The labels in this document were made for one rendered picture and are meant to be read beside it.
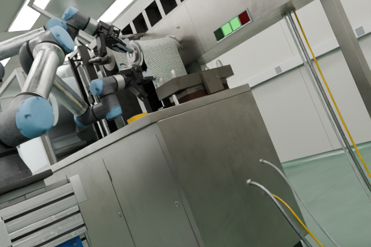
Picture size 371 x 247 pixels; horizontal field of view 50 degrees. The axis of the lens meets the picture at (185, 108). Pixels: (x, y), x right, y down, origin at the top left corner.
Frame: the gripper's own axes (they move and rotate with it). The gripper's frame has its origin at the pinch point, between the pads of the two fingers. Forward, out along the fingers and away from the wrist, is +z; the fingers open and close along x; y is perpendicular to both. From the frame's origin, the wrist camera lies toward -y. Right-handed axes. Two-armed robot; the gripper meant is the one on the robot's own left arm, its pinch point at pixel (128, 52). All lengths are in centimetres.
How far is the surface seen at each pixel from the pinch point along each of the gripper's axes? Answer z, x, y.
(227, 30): 33, -35, 17
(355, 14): 207, 2, 174
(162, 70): 18.6, -4.5, -2.5
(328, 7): 53, -78, 19
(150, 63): 11.0, -4.5, -2.7
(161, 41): 14.1, -3.7, 14.4
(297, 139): 270, 118, 98
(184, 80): 21.1, -24.2, -15.9
